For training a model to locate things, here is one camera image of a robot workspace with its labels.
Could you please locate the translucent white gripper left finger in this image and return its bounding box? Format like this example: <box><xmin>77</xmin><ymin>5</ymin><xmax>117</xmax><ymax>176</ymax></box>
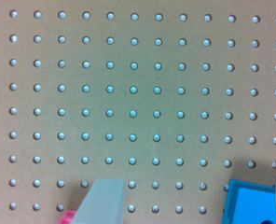
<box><xmin>71</xmin><ymin>178</ymin><xmax>125</xmax><ymax>224</ymax></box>

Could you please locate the blue cube block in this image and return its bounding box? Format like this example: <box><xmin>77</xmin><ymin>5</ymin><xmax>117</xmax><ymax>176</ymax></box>
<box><xmin>222</xmin><ymin>179</ymin><xmax>276</xmax><ymax>224</ymax></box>

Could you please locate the pink block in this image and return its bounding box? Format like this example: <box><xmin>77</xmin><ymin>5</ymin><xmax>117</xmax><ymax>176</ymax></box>
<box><xmin>58</xmin><ymin>210</ymin><xmax>76</xmax><ymax>224</ymax></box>

